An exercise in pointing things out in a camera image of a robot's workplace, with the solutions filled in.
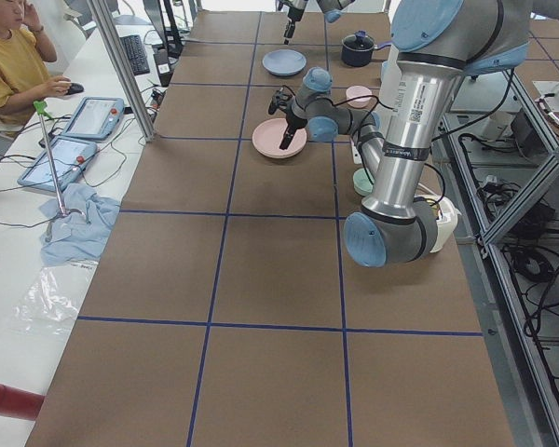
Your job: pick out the cream toaster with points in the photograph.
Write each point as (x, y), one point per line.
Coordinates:
(446, 216)

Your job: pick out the dark blue pot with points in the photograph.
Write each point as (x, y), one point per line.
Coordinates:
(361, 58)

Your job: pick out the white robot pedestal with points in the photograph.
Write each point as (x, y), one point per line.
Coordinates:
(356, 157)

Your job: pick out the light blue cloth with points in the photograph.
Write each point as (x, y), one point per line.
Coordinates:
(80, 236)

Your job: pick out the black computer mouse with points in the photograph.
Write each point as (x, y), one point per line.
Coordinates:
(75, 88)

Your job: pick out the upper teach pendant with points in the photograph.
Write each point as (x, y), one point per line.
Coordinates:
(95, 118)

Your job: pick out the aluminium frame post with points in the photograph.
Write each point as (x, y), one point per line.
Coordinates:
(105, 23)

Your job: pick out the teach pendant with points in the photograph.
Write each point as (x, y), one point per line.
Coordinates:
(95, 118)
(71, 157)

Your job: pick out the clear plastic bag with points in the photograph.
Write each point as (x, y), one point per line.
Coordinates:
(52, 303)

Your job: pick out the pink bowl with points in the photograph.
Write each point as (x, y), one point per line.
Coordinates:
(358, 96)

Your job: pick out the lower teach pendant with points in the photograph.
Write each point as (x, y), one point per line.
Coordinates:
(71, 157)

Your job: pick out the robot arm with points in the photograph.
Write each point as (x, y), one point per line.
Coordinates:
(331, 9)
(439, 43)

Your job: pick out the pink plate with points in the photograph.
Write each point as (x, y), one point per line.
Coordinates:
(270, 132)

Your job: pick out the person in yellow shirt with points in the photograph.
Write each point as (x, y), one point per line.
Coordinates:
(25, 49)

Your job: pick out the blue plate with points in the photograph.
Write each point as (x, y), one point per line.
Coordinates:
(284, 62)

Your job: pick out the green bowl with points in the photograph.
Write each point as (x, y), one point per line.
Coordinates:
(363, 182)

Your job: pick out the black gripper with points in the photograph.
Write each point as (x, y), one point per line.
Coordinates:
(291, 123)
(293, 12)

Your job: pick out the cream plate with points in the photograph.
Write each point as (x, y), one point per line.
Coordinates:
(274, 152)

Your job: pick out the metal stand with green clip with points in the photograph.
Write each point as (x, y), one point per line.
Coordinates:
(63, 212)

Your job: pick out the red cylinder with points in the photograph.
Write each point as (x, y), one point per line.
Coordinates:
(19, 404)

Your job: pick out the light blue cup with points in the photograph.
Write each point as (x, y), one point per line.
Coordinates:
(384, 70)

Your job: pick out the glass pot lid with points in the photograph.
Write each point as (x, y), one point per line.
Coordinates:
(359, 41)

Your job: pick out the black keyboard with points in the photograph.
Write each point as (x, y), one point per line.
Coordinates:
(135, 53)

